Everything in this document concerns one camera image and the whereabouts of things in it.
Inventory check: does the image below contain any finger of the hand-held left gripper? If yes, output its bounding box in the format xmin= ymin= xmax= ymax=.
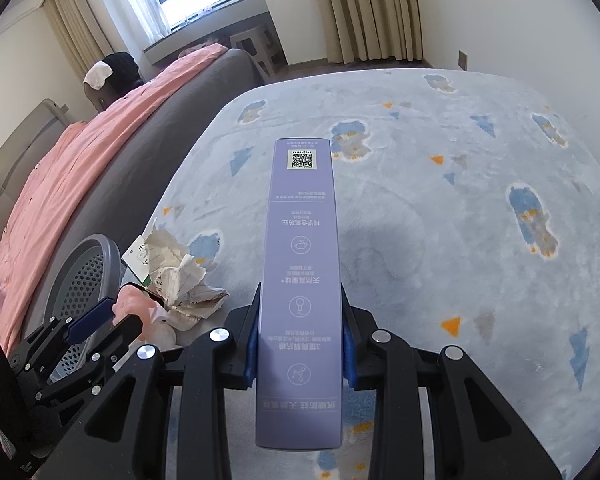
xmin=7 ymin=297 xmax=117 ymax=372
xmin=30 ymin=312 xmax=146 ymax=402

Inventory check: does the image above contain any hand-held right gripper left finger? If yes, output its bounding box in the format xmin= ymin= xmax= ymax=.
xmin=35 ymin=282 xmax=261 ymax=480

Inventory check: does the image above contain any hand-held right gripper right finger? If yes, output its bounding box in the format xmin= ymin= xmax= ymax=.
xmin=340 ymin=285 xmax=563 ymax=480

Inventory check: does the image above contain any grey perforated plastic basket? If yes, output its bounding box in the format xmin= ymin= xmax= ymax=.
xmin=42 ymin=234 xmax=123 ymax=378

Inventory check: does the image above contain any long purple box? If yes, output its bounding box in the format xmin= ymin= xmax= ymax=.
xmin=255 ymin=137 xmax=343 ymax=450

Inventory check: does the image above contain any small green and white box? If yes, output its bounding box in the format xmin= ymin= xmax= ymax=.
xmin=121 ymin=234 xmax=156 ymax=286

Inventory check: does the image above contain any crumpled printed paper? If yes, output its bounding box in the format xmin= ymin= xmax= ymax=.
xmin=147 ymin=230 xmax=230 ymax=332

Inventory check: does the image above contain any grey bed headboard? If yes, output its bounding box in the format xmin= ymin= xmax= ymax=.
xmin=0 ymin=99 xmax=71 ymax=196

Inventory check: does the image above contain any grey bed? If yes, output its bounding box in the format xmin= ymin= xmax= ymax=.
xmin=0 ymin=49 xmax=268 ymax=341

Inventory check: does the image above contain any dark chair with white cloth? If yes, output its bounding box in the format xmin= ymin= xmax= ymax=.
xmin=82 ymin=51 xmax=143 ymax=111

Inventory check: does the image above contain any beige curtain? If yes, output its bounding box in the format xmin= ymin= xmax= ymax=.
xmin=42 ymin=0 xmax=126 ymax=78
xmin=320 ymin=0 xmax=426 ymax=65

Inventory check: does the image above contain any white plastic stool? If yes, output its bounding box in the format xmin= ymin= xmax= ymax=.
xmin=229 ymin=24 xmax=286 ymax=83

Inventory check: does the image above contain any grey window sill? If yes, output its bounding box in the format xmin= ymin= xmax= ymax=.
xmin=144 ymin=7 xmax=273 ymax=66

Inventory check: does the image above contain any white sheer curtain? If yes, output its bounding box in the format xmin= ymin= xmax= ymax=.
xmin=100 ymin=0 xmax=173 ymax=51

